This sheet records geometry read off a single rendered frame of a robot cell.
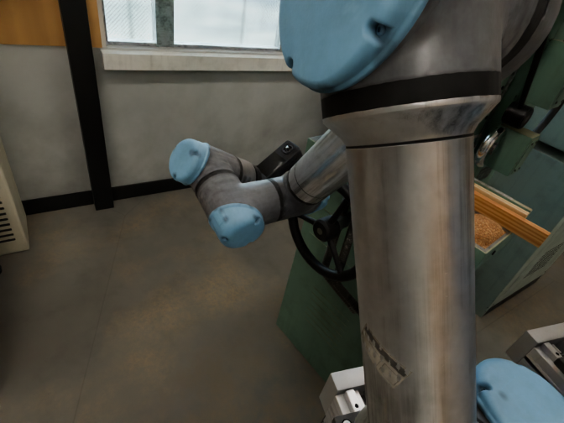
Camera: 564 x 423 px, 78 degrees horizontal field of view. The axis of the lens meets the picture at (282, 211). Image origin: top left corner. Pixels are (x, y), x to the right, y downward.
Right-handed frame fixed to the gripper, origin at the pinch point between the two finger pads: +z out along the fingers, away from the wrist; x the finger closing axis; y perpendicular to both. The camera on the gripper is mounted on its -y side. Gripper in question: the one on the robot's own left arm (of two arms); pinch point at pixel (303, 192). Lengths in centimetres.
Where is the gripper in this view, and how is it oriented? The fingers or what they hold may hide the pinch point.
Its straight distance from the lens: 84.7
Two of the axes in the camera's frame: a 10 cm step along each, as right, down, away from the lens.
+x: 6.2, 5.5, -5.6
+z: 5.8, 1.6, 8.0
